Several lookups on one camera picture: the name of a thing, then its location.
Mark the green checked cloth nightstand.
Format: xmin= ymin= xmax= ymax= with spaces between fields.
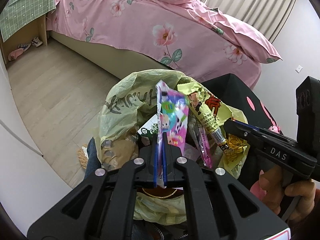
xmin=0 ymin=0 xmax=60 ymax=43

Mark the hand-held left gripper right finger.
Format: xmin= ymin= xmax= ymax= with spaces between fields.
xmin=162 ymin=132 xmax=288 ymax=240

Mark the pink foil wrapper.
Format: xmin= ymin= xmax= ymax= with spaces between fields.
xmin=196 ymin=126 xmax=213 ymax=168

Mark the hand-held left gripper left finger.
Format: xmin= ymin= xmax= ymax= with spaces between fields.
xmin=27 ymin=131 xmax=163 ymax=240

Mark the green and white snack wrapper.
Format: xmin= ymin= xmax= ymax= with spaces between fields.
xmin=137 ymin=116 xmax=160 ymax=137

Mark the person's leg in blue jeans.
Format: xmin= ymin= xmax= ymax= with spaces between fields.
xmin=85 ymin=137 xmax=103 ymax=179

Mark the person's right hand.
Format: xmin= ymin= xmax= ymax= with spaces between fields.
xmin=259 ymin=166 xmax=316 ymax=214

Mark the purple holographic cartoon wrapper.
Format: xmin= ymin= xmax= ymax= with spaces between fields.
xmin=155 ymin=80 xmax=190 ymax=188

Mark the beige knitted slipper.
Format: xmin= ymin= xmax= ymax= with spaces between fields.
xmin=77 ymin=145 xmax=88 ymax=167

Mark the black cloth with pink shapes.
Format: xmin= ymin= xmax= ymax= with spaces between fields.
xmin=200 ymin=73 xmax=282 ymax=134

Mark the brown paper piece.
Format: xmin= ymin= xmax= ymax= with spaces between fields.
xmin=110 ymin=136 xmax=139 ymax=173

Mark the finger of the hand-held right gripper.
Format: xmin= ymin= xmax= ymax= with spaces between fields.
xmin=235 ymin=122 xmax=297 ymax=144
xmin=223 ymin=119 xmax=265 ymax=148

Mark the pink floral bed sheet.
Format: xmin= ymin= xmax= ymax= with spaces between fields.
xmin=46 ymin=0 xmax=262 ymax=90

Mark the yellow plastic bag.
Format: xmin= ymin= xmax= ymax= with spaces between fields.
xmin=99 ymin=69 xmax=250 ymax=227

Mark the beige bed base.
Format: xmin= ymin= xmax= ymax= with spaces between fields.
xmin=50 ymin=31 xmax=175 ymax=72

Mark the red paper cup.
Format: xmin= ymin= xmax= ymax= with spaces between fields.
xmin=141 ymin=187 xmax=179 ymax=201

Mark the pink floral duvet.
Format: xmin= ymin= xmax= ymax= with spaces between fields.
xmin=79 ymin=0 xmax=283 ymax=64

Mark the gold foil snack wrapper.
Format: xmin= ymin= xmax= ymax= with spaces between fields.
xmin=223 ymin=134 xmax=248 ymax=161

